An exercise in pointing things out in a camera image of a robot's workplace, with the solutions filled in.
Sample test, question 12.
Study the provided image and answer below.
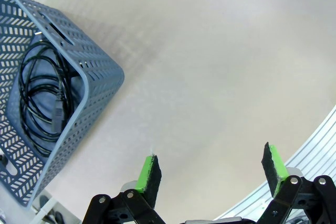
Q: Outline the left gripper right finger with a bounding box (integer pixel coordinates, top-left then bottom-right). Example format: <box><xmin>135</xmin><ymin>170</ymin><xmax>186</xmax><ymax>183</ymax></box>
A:
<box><xmin>258</xmin><ymin>141</ymin><xmax>336</xmax><ymax>224</ymax></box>

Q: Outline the grooved aluminium profile rail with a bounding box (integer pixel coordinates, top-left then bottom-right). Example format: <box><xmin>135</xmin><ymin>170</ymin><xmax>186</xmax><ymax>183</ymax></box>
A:
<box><xmin>212</xmin><ymin>102</ymin><xmax>336</xmax><ymax>224</ymax></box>

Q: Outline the grey-blue perforated plastic basket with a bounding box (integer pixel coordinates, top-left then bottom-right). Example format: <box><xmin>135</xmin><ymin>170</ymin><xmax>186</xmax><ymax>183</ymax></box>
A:
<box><xmin>0</xmin><ymin>0</ymin><xmax>125</xmax><ymax>207</ymax></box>

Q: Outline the white frame with cables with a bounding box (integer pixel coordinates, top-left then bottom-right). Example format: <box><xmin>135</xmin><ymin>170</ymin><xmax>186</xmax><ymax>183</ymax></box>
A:
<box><xmin>30</xmin><ymin>194</ymin><xmax>82</xmax><ymax>224</ymax></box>

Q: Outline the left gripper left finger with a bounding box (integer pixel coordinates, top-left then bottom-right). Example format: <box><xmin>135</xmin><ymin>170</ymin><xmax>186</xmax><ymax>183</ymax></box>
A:
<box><xmin>82</xmin><ymin>154</ymin><xmax>166</xmax><ymax>224</ymax></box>

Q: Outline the black power cord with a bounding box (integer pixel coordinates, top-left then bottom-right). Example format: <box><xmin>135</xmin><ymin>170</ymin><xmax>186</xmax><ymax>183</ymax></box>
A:
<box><xmin>18</xmin><ymin>41</ymin><xmax>80</xmax><ymax>157</ymax></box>
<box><xmin>20</xmin><ymin>48</ymin><xmax>69</xmax><ymax>156</ymax></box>

